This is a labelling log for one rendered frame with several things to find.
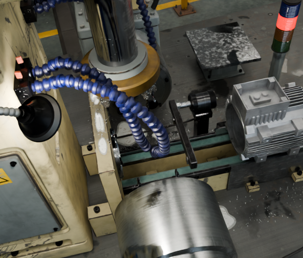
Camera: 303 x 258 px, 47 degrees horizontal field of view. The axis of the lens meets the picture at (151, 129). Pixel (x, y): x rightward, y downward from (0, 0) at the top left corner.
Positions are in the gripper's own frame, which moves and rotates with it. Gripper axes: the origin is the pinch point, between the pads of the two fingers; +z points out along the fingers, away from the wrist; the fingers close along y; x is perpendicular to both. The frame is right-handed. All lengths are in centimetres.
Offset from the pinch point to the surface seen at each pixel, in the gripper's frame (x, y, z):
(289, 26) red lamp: -8.3, -27.1, -17.1
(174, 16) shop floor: 103, -224, -38
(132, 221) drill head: -1, 28, 44
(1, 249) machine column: 22, 18, 78
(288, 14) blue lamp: -12.6, -27.5, -15.5
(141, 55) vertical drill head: -24.1, 2.0, 38.0
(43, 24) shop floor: 118, -252, 83
